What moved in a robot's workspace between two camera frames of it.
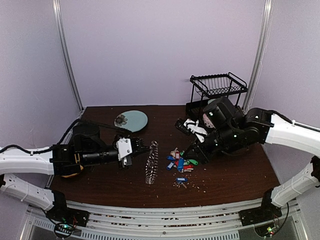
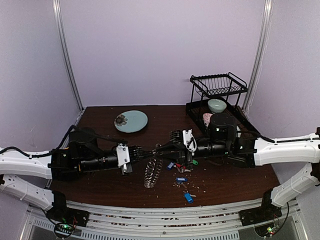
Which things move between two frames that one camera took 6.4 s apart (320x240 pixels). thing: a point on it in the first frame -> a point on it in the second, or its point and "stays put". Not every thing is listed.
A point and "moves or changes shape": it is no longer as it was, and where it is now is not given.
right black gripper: [200, 149] -> [180, 146]
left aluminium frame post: [62, 36] stays put
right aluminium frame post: [264, 42] stays put
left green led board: [63, 230] stays put
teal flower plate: [132, 120] stays put
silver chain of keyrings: [151, 164] moves or changes shape
